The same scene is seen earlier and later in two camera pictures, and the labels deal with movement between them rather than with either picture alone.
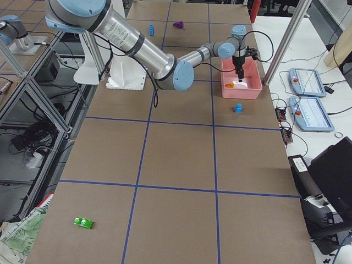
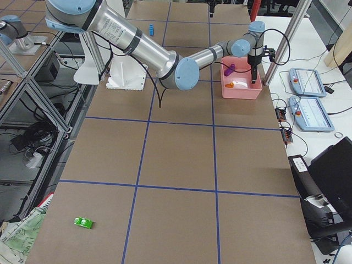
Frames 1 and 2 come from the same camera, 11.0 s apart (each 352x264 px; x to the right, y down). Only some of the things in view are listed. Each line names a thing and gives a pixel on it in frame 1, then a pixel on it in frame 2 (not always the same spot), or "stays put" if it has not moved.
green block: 82,222 stays put
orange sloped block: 229,85 stays put
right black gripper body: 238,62 to 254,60
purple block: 179,25 to 228,71
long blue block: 151,29 stays put
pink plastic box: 251,77 stays put
